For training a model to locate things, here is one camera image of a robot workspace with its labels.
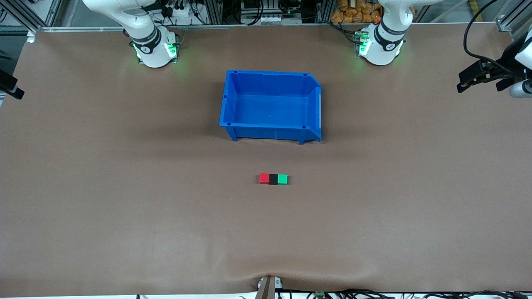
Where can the blue plastic storage bin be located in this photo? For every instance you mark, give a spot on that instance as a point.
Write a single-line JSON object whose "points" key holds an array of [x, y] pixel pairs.
{"points": [[270, 108]]}

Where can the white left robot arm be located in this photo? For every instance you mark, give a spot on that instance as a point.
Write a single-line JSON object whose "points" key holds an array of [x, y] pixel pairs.
{"points": [[384, 41]]}

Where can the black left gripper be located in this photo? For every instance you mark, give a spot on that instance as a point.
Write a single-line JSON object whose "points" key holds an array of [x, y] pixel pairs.
{"points": [[503, 66]]}

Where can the white power strip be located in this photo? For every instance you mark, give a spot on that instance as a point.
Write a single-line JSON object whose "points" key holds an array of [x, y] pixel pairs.
{"points": [[176, 11]]}

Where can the brown table mat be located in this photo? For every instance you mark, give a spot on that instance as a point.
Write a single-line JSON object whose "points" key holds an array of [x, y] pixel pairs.
{"points": [[124, 228]]}

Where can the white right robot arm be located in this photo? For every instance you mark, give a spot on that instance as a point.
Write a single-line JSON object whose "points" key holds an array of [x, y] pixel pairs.
{"points": [[149, 45]]}

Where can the small green cube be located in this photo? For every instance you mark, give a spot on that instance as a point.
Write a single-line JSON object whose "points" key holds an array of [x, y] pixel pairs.
{"points": [[282, 179]]}

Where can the bag of orange items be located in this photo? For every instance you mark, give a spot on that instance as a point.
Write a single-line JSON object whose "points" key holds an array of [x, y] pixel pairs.
{"points": [[353, 12]]}

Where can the aluminium frame profile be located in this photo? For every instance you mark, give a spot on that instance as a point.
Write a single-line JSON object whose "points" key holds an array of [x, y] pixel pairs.
{"points": [[25, 14], [511, 18]]}

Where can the small red cube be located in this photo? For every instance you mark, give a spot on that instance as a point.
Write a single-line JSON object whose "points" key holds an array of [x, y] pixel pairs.
{"points": [[264, 178]]}

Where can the small black cube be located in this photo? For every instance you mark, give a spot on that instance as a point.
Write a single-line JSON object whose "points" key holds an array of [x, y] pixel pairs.
{"points": [[273, 179]]}

